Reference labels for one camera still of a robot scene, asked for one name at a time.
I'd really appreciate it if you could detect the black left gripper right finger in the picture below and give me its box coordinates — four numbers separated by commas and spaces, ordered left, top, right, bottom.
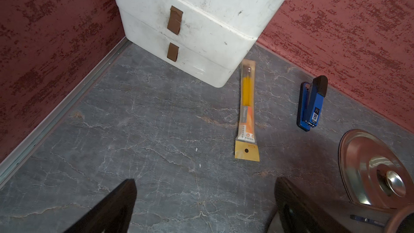
275, 177, 349, 233

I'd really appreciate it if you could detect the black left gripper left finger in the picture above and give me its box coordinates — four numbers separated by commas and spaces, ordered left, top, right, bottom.
66, 179, 137, 233

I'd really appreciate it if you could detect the stainless steel pot lid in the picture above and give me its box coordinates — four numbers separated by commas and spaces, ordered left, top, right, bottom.
339, 129, 414, 209

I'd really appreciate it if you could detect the orange yellow sachet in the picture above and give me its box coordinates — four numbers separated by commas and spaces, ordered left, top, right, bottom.
235, 59, 260, 162

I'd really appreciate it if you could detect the blue black stapler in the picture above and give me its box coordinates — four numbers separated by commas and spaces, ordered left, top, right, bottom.
296, 75, 328, 132

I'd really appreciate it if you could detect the white three-drawer box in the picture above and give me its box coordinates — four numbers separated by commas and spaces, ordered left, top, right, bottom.
115, 0, 285, 88

